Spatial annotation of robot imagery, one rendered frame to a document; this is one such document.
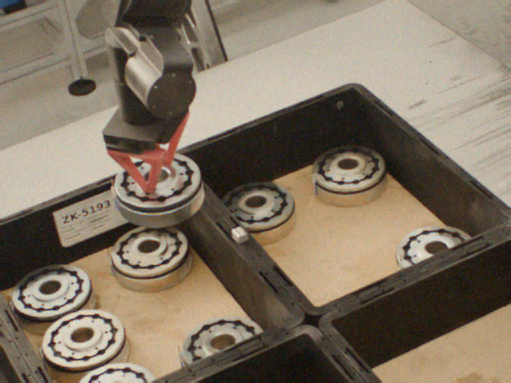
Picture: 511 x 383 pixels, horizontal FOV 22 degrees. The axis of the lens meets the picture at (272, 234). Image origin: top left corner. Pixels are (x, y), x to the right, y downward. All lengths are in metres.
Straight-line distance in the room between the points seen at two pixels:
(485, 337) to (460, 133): 0.63
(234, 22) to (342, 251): 2.30
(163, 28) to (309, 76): 0.94
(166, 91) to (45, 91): 2.45
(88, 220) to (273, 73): 0.69
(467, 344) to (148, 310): 0.41
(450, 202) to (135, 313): 0.43
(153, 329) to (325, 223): 0.29
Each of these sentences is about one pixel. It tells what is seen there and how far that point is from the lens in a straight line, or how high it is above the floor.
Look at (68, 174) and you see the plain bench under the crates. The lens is 2.17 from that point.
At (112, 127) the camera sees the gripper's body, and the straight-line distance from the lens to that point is 1.46.
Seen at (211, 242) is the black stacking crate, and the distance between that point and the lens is 1.66.
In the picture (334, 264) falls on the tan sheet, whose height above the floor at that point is 0.83.
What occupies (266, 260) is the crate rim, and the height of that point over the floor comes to 0.93.
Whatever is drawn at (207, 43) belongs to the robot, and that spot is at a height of 0.67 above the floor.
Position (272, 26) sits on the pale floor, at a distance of 3.90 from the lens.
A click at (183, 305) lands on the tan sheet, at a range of 1.67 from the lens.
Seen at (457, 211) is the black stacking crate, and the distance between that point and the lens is 1.70.
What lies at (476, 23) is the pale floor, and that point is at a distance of 3.83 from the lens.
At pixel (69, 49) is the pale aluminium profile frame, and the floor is 0.15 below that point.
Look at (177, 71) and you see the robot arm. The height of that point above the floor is 1.23.
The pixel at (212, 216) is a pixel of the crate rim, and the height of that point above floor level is 0.93.
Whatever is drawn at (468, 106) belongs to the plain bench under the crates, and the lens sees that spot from 2.21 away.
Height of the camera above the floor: 1.92
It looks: 38 degrees down
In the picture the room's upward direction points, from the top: 8 degrees counter-clockwise
